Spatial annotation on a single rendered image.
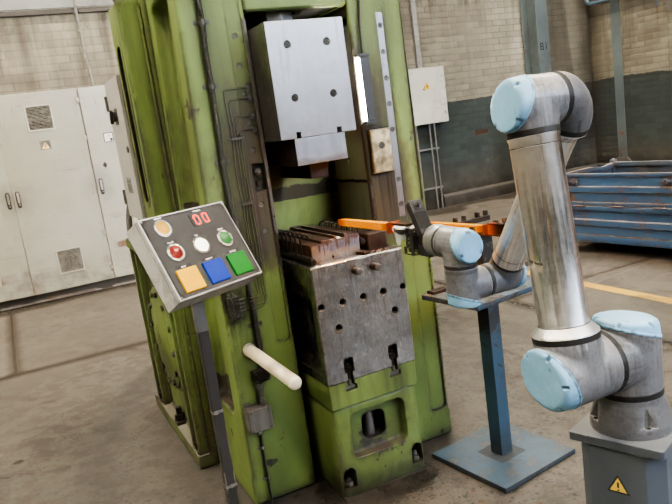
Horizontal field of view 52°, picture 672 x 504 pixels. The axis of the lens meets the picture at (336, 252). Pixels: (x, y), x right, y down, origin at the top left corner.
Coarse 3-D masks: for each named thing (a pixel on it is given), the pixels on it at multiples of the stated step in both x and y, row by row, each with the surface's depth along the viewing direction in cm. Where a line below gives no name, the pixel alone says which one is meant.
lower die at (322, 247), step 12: (324, 228) 276; (288, 240) 266; (312, 240) 254; (324, 240) 249; (336, 240) 250; (348, 240) 253; (300, 252) 255; (312, 252) 247; (324, 252) 249; (336, 252) 251; (348, 252) 253
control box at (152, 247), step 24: (168, 216) 210; (216, 216) 222; (144, 240) 201; (168, 240) 205; (192, 240) 211; (216, 240) 217; (240, 240) 224; (144, 264) 204; (168, 264) 201; (192, 264) 206; (168, 288) 200; (216, 288) 208
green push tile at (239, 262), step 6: (240, 252) 220; (228, 258) 216; (234, 258) 217; (240, 258) 219; (246, 258) 220; (234, 264) 216; (240, 264) 217; (246, 264) 219; (234, 270) 215; (240, 270) 216; (246, 270) 218; (252, 270) 220
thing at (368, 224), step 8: (344, 224) 242; (352, 224) 237; (360, 224) 231; (368, 224) 226; (376, 224) 221; (384, 224) 216; (392, 224) 212; (400, 224) 208; (408, 224) 205; (392, 232) 213
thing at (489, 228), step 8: (448, 224) 253; (456, 224) 250; (464, 224) 247; (472, 224) 245; (480, 224) 243; (488, 224) 237; (496, 224) 234; (504, 224) 231; (488, 232) 238; (496, 232) 235
